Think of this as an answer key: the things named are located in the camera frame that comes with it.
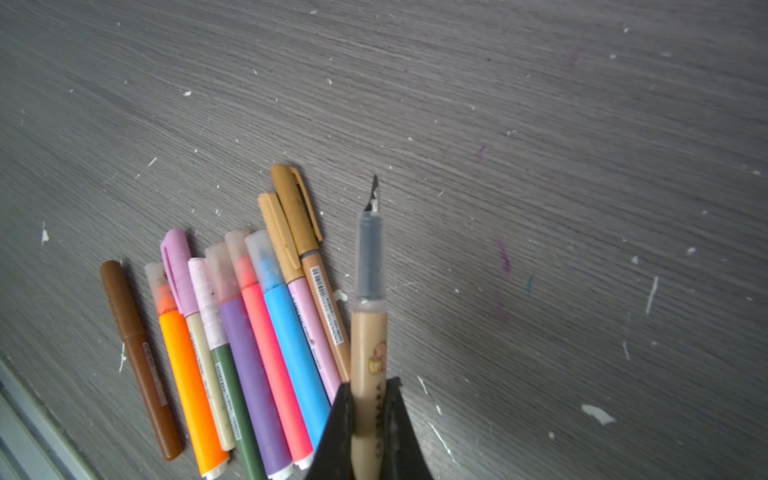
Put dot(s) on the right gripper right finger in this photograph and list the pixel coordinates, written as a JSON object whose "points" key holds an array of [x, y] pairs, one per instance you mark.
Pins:
{"points": [[402, 457]]}

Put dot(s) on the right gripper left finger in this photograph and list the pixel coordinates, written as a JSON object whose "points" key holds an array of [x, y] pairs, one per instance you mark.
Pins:
{"points": [[332, 460]]}

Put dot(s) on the blue highlighter marker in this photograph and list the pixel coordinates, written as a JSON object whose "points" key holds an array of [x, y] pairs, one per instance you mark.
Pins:
{"points": [[299, 360]]}

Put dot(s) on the beige fountain pen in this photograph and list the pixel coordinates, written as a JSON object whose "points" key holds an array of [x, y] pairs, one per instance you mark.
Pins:
{"points": [[369, 325]]}

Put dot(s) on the pink pen tan cap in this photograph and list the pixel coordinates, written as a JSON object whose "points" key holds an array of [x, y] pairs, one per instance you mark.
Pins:
{"points": [[300, 291]]}

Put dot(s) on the tan pen brown cap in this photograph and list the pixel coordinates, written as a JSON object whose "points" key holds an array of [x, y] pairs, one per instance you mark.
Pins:
{"points": [[305, 231]]}

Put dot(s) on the green pen pink cap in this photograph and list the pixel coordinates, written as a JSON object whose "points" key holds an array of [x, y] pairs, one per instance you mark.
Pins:
{"points": [[226, 371]]}

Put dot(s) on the cream pen purple cap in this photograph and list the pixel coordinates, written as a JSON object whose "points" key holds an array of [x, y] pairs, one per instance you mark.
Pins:
{"points": [[176, 253]]}

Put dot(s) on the purple highlighter marker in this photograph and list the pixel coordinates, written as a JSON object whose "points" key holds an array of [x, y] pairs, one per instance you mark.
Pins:
{"points": [[264, 417]]}

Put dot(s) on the pink highlighter marker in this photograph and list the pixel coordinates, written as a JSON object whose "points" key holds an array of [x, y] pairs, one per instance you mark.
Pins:
{"points": [[291, 418]]}

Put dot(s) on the orange highlighter marker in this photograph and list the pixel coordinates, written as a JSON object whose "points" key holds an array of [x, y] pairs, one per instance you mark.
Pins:
{"points": [[211, 459]]}

